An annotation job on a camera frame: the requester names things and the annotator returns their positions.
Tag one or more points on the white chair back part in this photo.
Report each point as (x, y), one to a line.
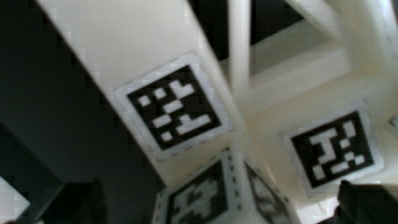
(293, 97)

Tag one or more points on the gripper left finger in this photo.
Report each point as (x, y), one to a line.
(74, 207)

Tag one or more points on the white tagged cube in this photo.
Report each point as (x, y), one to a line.
(225, 196)

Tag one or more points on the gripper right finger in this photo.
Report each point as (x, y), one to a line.
(369, 205)

